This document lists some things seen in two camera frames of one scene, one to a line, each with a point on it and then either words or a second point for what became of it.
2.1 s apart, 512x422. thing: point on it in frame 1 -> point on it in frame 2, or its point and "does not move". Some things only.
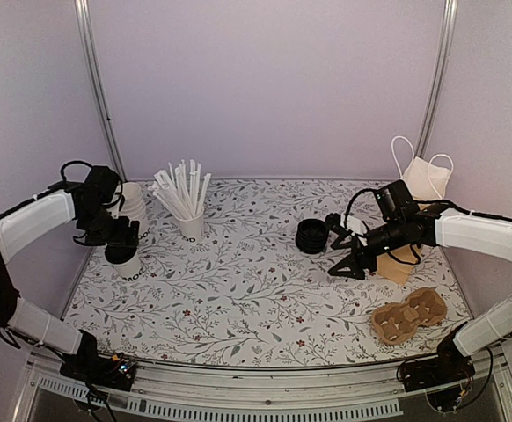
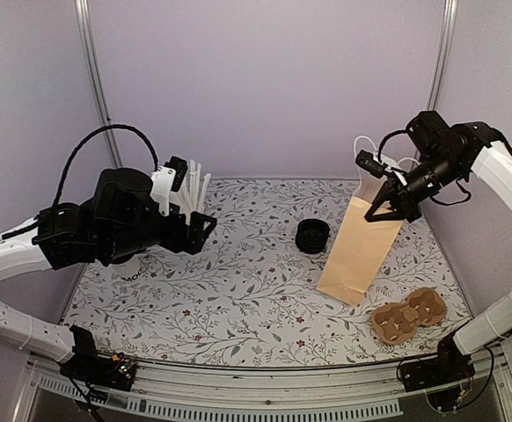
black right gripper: [357, 251] -> [404, 205]
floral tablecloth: [245, 293] does not move
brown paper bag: [430, 179] -> [361, 250]
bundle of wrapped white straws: [179, 191] does not move
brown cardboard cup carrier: [394, 323] does not move
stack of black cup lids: [311, 236] does not move
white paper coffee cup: [129, 271] does not move
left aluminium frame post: [84, 13] does not move
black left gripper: [120, 234] -> [177, 243]
